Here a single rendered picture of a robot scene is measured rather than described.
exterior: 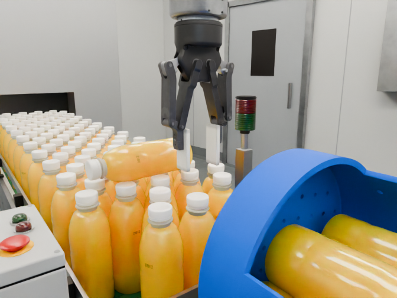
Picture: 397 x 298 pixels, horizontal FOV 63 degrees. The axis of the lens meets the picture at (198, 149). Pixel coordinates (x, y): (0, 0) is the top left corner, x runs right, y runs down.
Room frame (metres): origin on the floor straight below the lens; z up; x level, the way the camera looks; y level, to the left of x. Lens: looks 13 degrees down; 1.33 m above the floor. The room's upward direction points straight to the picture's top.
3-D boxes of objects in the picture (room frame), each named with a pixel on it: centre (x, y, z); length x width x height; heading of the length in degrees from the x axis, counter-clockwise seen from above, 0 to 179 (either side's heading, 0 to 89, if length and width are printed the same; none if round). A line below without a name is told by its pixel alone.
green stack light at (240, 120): (0.96, -0.14, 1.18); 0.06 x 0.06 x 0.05
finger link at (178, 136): (0.50, 0.04, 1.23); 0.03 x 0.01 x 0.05; 127
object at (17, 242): (0.39, 0.24, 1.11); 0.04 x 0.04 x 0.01
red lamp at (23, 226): (0.44, 0.26, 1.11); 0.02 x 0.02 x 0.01
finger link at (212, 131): (0.55, -0.03, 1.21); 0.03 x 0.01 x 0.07; 37
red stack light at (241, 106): (0.96, -0.14, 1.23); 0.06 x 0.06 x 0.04
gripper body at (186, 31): (0.53, 0.00, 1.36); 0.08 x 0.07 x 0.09; 127
